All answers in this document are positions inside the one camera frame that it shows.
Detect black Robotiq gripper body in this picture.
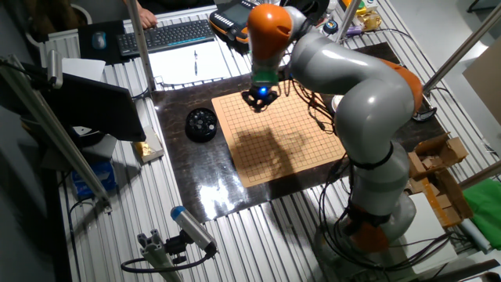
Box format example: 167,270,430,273
245,85,277,107

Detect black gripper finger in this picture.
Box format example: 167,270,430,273
261,92,280,112
241,91,260,114

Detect tan go board mat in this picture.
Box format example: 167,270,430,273
211,80,348,188

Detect person's bare hand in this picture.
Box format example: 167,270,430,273
136,6,158,31

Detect black bowl of black stones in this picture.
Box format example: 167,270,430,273
184,107,218,143

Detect white bowl of white stones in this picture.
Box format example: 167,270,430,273
330,95,345,115

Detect white paper sheet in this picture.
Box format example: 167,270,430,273
148,40,232,86

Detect orange black teach pendant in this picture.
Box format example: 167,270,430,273
208,0,260,45

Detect black filament spool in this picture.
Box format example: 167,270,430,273
287,0,330,25

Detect black computer keyboard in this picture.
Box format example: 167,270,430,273
116,19,216,57

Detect small wooden block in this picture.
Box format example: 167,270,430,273
132,125,165,164

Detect yellow gold clutter pile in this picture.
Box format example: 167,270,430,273
340,0,383,32

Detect black flat monitor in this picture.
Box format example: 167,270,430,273
41,72,146,143

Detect grey computer mouse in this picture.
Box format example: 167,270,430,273
92,31,107,50

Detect black mouse pad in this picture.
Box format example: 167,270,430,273
77,20,127,66

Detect blue tissue pack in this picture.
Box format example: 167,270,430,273
71,161,117,199

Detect cardboard wooden pieces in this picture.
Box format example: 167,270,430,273
398,132,474,229

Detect green cloth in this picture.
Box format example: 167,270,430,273
463,178,501,251

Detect aluminium frame pole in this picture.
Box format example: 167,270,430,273
0,54,114,213
422,2,501,95
124,0,157,93
334,0,362,44
457,160,501,191

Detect silver depth camera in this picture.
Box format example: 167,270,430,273
170,205,218,255

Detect aluminium camera mount profile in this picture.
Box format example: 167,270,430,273
136,229,185,282

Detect black camera cable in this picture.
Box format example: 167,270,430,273
120,250,215,274

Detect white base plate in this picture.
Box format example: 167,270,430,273
391,191,459,275

